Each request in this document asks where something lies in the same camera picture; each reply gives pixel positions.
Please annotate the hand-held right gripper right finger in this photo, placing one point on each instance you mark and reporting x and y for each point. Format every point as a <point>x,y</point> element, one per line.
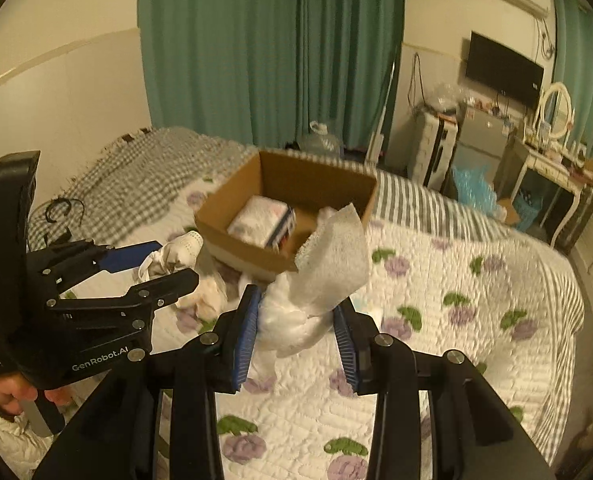
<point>347,355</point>

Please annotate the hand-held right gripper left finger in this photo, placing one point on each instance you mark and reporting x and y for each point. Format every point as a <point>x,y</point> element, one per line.
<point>241,345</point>

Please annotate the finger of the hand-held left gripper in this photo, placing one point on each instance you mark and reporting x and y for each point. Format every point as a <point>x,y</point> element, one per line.
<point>171,285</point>
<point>126,256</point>

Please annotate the white plastic bag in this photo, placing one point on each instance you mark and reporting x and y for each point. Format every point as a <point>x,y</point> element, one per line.
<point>289,320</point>

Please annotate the white foam sheet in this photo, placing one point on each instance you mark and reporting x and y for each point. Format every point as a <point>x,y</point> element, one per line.
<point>334,255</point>

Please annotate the brown cardboard box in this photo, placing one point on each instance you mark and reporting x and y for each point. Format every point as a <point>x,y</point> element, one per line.
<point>306,180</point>

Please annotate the person's left hand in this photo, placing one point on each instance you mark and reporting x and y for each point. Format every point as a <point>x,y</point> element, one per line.
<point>6,392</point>

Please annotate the white dotted cloth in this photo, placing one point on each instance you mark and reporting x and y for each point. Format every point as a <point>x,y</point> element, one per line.
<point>176,252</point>

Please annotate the cream crumpled cloth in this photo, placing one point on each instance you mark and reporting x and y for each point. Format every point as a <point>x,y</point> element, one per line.
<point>209,297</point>

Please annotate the grey checkered blanket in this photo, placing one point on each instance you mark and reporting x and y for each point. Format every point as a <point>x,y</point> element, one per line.
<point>141,170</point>

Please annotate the white wrapped packet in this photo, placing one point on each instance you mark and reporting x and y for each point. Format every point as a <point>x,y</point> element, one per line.
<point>259,220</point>

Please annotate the clear plastic water jug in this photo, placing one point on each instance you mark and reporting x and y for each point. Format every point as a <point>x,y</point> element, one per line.
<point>321,142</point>

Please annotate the blue plastic bag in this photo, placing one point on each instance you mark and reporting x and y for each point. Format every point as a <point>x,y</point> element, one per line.
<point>471,187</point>

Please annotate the white suitcase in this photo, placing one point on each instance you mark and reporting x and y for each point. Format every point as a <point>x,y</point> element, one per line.
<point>434,150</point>

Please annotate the white standing pole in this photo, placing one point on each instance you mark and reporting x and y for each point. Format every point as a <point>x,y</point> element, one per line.
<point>379,130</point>

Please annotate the blue plastic basket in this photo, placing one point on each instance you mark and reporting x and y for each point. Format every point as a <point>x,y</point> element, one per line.
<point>526,212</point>

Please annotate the wide green curtain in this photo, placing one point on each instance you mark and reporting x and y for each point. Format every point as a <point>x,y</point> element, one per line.
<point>256,50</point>

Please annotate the grey small fridge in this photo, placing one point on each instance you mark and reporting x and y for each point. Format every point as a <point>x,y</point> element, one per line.
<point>481,145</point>

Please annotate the dark suitcase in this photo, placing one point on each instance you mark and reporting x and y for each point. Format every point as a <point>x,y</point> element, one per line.
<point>578,220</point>

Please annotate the clear plastic bag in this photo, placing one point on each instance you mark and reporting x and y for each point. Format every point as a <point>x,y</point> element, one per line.
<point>446,97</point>

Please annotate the white dressing table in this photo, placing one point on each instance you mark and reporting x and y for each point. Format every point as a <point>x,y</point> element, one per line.
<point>546,162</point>

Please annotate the white oval vanity mirror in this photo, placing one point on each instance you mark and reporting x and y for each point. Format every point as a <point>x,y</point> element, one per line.
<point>556,110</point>

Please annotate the narrow green curtain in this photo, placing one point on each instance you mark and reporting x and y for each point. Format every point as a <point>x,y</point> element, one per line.
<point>583,55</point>

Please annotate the black wall television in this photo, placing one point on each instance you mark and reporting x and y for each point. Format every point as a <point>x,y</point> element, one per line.
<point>503,70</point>

